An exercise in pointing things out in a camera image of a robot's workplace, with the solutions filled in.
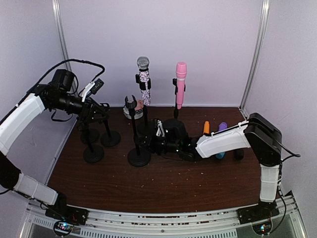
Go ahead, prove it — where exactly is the purple microphone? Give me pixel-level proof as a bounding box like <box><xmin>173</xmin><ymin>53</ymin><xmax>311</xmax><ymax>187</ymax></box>
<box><xmin>218</xmin><ymin>122</ymin><xmax>228</xmax><ymax>131</ymax></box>

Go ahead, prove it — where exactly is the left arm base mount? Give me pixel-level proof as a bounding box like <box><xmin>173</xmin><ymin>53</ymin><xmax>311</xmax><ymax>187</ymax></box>
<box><xmin>45</xmin><ymin>207</ymin><xmax>89</xmax><ymax>237</ymax></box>

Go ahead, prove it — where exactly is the orange microphone's black stand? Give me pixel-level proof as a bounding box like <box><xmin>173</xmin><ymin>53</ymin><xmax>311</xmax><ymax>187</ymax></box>
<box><xmin>125</xmin><ymin>95</ymin><xmax>151</xmax><ymax>167</ymax></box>

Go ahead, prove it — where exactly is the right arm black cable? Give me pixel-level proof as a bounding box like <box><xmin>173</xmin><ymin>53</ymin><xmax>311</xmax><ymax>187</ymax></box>
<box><xmin>247</xmin><ymin>119</ymin><xmax>302</xmax><ymax>234</ymax></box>

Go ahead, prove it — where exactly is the black microphone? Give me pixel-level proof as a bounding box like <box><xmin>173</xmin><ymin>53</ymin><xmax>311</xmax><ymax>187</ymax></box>
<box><xmin>233</xmin><ymin>149</ymin><xmax>244</xmax><ymax>160</ymax></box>

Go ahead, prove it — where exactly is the orange microphone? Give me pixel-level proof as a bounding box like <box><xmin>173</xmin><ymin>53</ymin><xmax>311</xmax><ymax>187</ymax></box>
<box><xmin>203</xmin><ymin>121</ymin><xmax>211</xmax><ymax>136</ymax></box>

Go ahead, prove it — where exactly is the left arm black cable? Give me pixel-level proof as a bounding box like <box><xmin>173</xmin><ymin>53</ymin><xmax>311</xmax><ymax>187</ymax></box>
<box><xmin>27</xmin><ymin>58</ymin><xmax>106</xmax><ymax>100</ymax></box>

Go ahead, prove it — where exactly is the blue microphone's black stand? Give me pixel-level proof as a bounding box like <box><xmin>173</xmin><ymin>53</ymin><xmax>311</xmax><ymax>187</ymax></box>
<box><xmin>98</xmin><ymin>103</ymin><xmax>121</xmax><ymax>147</ymax></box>

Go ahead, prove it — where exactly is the silver rhinestone microphone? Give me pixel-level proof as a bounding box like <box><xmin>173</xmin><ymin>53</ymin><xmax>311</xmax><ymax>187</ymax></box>
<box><xmin>136</xmin><ymin>56</ymin><xmax>151</xmax><ymax>106</ymax></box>

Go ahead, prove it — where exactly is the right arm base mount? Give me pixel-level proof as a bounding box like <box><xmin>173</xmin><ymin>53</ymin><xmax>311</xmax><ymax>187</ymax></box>
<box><xmin>237</xmin><ymin>205</ymin><xmax>280</xmax><ymax>236</ymax></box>

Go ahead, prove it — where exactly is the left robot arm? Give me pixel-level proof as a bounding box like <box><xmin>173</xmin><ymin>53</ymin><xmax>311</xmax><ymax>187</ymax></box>
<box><xmin>0</xmin><ymin>69</ymin><xmax>107</xmax><ymax>220</ymax></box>

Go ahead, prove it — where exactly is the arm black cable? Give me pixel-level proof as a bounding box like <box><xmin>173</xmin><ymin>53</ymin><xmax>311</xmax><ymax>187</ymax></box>
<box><xmin>247</xmin><ymin>119</ymin><xmax>302</xmax><ymax>234</ymax></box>
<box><xmin>27</xmin><ymin>58</ymin><xmax>106</xmax><ymax>100</ymax></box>

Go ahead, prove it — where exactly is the left aluminium frame post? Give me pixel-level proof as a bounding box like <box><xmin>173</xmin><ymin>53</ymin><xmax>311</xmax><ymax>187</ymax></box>
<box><xmin>52</xmin><ymin>0</ymin><xmax>69</xmax><ymax>60</ymax></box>

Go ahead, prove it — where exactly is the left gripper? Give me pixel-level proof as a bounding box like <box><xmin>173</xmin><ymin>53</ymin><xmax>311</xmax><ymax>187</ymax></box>
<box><xmin>51</xmin><ymin>92</ymin><xmax>109</xmax><ymax>123</ymax></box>

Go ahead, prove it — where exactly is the pink microphone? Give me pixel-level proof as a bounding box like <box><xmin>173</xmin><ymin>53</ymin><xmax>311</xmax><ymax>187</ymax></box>
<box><xmin>176</xmin><ymin>61</ymin><xmax>187</xmax><ymax>110</ymax></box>

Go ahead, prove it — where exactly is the aluminium frame post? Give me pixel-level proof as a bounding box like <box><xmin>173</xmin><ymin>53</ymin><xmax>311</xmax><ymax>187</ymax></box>
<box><xmin>52</xmin><ymin>0</ymin><xmax>69</xmax><ymax>60</ymax></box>
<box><xmin>239</xmin><ymin>0</ymin><xmax>270</xmax><ymax>116</ymax></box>

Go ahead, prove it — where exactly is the rhinestone microphone's black stand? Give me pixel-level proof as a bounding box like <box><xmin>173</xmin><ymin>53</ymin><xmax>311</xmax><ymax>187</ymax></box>
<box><xmin>134</xmin><ymin>73</ymin><xmax>157</xmax><ymax>136</ymax></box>

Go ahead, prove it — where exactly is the front aluminium rail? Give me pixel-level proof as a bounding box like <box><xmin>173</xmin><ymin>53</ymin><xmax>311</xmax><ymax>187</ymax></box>
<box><xmin>24</xmin><ymin>190</ymin><xmax>305</xmax><ymax>238</ymax></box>

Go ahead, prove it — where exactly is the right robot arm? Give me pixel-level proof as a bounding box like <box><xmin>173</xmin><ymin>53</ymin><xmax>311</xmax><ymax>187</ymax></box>
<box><xmin>135</xmin><ymin>113</ymin><xmax>282</xmax><ymax>219</ymax></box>

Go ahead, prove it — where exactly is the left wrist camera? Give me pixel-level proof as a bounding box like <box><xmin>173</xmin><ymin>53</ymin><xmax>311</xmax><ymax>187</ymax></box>
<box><xmin>79</xmin><ymin>78</ymin><xmax>104</xmax><ymax>102</ymax></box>

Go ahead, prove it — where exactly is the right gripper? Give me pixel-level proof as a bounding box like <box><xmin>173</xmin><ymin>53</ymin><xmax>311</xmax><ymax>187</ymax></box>
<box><xmin>136</xmin><ymin>130</ymin><xmax>180</xmax><ymax>155</ymax></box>

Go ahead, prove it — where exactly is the purple microphone's black stand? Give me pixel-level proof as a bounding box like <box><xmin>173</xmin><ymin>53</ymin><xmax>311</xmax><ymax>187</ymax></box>
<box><xmin>77</xmin><ymin>122</ymin><xmax>100</xmax><ymax>144</ymax></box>

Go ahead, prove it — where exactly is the right aluminium frame post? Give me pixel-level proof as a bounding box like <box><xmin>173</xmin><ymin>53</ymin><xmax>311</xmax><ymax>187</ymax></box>
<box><xmin>239</xmin><ymin>0</ymin><xmax>270</xmax><ymax>116</ymax></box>

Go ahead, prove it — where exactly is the pink microphone's black stand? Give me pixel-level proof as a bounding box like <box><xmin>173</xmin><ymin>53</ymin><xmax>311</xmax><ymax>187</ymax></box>
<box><xmin>173</xmin><ymin>78</ymin><xmax>186</xmax><ymax>119</ymax></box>

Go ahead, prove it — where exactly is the blue microphone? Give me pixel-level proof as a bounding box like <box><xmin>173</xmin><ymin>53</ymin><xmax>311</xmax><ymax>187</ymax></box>
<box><xmin>215</xmin><ymin>152</ymin><xmax>225</xmax><ymax>159</ymax></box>

